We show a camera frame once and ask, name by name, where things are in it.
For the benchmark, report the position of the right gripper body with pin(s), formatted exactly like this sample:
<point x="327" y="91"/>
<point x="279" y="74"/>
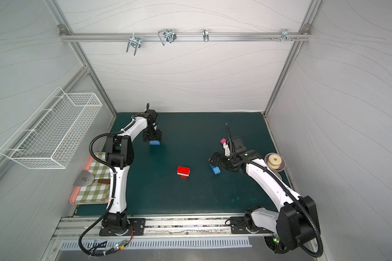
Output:
<point x="218" y="160"/>

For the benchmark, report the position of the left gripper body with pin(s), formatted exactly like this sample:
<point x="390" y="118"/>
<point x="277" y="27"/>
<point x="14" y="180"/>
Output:
<point x="153" y="135"/>

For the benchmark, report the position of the light blue 2x4 lego brick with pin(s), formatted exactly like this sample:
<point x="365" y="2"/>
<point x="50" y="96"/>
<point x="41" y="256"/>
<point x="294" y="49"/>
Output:
<point x="154" y="142"/>

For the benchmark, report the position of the red 2x4 lego brick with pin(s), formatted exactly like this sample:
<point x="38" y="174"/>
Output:
<point x="183" y="171"/>

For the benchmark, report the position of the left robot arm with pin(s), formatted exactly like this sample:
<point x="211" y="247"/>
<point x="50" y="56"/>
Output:
<point x="119" y="157"/>

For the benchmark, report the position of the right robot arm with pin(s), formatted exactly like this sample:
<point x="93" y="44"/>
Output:
<point x="294" y="224"/>

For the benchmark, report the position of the green table mat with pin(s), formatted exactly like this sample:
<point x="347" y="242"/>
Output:
<point x="189" y="140"/>

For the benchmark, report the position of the green checkered cloth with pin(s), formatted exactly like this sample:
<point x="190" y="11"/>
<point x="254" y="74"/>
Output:
<point x="94" y="192"/>

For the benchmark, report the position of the metal spatula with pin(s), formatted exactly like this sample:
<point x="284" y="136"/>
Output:
<point x="86" y="178"/>

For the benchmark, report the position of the metal hook clamp left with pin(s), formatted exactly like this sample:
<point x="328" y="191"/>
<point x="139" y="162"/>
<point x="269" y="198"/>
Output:
<point x="134" y="43"/>

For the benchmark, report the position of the metal hook clamp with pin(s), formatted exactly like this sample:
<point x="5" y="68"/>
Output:
<point x="134" y="43"/>
<point x="167" y="35"/>

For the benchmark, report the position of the metal hook clamp middle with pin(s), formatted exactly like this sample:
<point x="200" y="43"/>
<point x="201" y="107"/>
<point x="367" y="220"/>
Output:
<point x="167" y="35"/>

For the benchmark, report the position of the pink tray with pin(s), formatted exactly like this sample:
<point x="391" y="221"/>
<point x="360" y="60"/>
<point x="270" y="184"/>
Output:
<point x="75" y="195"/>

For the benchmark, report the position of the metal clamp right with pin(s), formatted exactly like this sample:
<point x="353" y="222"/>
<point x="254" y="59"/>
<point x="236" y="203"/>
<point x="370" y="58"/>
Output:
<point x="285" y="37"/>

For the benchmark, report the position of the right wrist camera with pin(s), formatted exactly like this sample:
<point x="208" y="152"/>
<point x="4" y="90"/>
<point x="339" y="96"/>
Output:
<point x="226" y="149"/>

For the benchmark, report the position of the bowl with cream ring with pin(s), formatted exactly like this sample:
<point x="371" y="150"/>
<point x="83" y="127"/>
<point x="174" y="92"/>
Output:
<point x="275" y="162"/>

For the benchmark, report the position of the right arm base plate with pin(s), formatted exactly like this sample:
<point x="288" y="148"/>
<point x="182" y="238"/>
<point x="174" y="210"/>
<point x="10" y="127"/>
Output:
<point x="244" y="225"/>

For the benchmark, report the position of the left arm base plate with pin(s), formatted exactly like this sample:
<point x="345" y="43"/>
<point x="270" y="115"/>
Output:
<point x="135" y="228"/>

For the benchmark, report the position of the white wire basket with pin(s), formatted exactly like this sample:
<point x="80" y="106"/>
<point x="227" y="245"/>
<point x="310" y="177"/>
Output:
<point x="49" y="138"/>

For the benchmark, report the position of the metal ring clamp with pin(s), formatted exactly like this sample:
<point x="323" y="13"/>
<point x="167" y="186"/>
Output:
<point x="205" y="35"/>

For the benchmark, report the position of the white slotted cable duct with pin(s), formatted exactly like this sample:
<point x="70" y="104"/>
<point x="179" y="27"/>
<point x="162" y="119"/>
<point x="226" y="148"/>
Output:
<point x="163" y="243"/>

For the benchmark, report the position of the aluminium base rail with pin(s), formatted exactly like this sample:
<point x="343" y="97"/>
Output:
<point x="157" y="226"/>

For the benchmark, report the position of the aluminium crossbar rail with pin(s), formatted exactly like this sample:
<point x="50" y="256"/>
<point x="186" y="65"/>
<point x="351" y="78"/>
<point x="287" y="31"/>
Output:
<point x="181" y="37"/>

